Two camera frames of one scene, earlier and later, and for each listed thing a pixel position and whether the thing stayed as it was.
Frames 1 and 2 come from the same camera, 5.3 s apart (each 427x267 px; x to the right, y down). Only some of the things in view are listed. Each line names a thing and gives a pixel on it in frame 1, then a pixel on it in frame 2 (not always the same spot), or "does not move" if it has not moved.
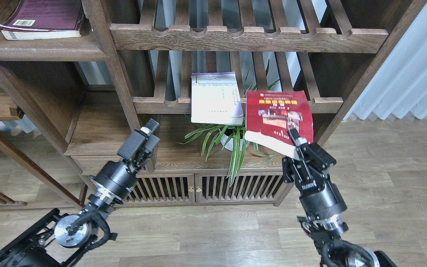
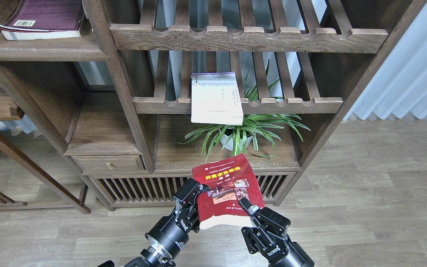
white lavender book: x=215 y=99 does not move
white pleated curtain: x=416 y=78 does not move
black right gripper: x=320 y=197 -> x=267 y=237
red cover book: x=270 y=114 -> x=229 y=180
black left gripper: x=113 y=182 -> x=170 y=234
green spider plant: x=231 y=137 does not move
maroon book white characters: x=44 y=19 does not move
